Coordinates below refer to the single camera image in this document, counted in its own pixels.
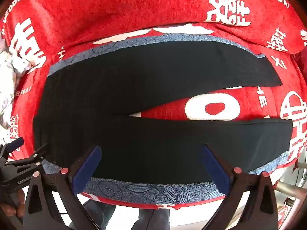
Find blue leaf-patterned cloth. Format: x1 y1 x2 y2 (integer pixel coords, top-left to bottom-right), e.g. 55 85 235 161
41 34 292 205

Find person's left hand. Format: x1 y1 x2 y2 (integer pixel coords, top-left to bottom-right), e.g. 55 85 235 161
0 190 26 224

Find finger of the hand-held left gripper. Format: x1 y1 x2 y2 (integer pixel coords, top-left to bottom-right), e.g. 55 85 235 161
5 143 48 171
0 138 25 159

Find white floral cloth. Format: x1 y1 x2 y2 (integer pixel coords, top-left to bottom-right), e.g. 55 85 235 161
0 35 33 129

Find red printed bed sheet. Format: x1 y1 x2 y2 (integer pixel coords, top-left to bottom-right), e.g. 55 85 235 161
0 21 307 210

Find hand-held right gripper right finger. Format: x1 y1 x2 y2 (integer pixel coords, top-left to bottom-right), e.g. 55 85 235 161
201 144 280 230

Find red printed quilt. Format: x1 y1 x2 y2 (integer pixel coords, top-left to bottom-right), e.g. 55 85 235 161
0 0 307 54

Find grey metal tube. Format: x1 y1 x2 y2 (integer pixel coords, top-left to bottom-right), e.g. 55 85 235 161
274 180 304 201

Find black pants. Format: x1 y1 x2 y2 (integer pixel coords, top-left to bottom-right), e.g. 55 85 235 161
32 41 293 184

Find person's leg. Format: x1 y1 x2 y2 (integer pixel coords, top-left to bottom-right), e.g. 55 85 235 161
84 199 117 230
139 208 176 230

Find person's left leg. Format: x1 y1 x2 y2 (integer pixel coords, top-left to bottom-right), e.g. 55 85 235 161
84 199 117 230

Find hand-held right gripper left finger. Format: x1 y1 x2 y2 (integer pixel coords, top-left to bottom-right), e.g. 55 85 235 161
23 145 102 230

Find person's right leg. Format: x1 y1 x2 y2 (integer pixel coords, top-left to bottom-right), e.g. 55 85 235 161
139 208 176 230

